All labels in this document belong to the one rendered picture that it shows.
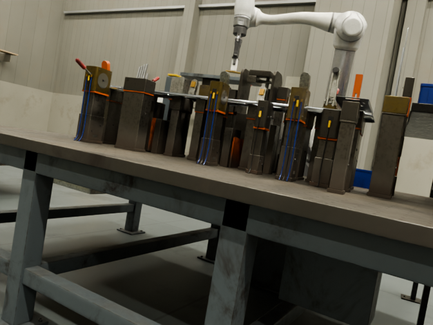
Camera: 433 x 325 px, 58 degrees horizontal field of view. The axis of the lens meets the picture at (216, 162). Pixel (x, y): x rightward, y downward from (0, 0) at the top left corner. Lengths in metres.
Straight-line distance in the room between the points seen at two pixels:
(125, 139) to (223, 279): 0.99
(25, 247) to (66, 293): 0.25
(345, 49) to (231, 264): 1.35
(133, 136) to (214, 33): 8.27
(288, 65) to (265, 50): 0.67
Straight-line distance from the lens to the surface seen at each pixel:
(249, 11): 2.27
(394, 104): 1.52
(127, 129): 1.84
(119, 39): 11.94
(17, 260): 1.65
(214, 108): 1.61
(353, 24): 2.03
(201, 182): 1.00
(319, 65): 7.67
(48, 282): 1.53
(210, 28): 10.11
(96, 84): 1.97
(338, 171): 1.28
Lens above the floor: 0.78
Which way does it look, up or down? 2 degrees down
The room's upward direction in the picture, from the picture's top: 9 degrees clockwise
